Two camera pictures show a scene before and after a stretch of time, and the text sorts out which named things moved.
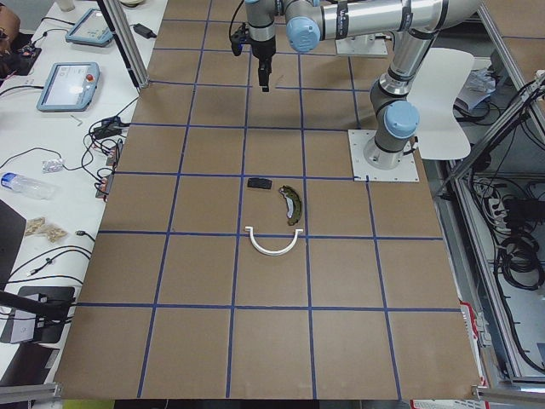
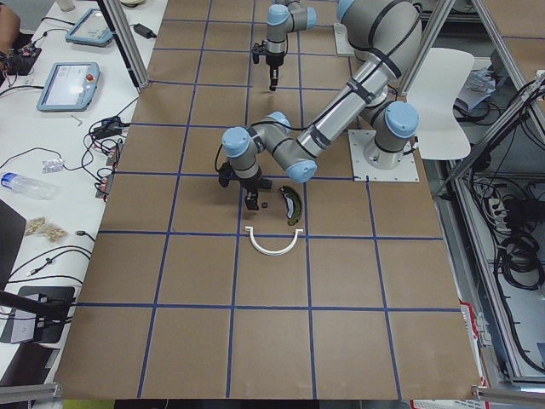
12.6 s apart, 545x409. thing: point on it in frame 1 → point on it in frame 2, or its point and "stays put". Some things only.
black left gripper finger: x=265 y=69 → x=251 y=198
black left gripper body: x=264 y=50 → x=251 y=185
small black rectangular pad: x=260 y=183 stays put
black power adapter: x=144 y=31 stays put
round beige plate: x=131 y=2 stays put
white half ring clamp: x=269 y=252 stays put
